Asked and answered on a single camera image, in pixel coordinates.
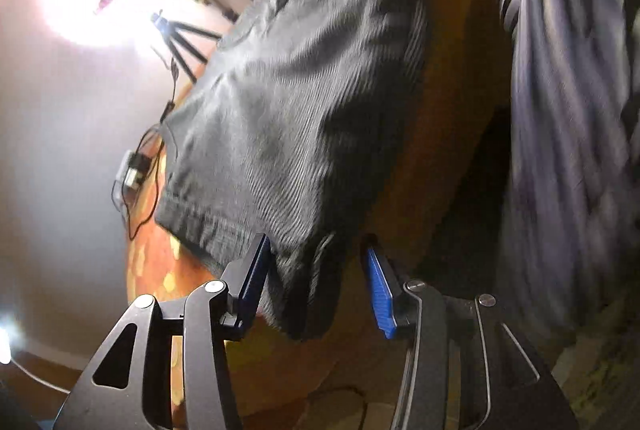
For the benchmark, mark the white power adapter box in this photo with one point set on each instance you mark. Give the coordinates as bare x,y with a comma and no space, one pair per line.
129,178

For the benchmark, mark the purple striped trousers leg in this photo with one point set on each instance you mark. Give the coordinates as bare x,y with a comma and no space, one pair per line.
570,232

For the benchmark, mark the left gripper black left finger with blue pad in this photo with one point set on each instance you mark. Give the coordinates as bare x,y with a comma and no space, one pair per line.
126,384

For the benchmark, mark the black tripod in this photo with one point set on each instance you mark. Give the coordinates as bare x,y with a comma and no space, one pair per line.
172,35

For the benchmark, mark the orange floral bed cover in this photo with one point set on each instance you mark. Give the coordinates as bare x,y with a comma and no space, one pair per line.
349,376

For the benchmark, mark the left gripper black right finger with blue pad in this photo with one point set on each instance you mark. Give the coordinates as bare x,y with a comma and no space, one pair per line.
504,381

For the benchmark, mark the grey houndstooth pants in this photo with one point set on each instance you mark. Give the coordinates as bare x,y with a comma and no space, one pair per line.
291,132

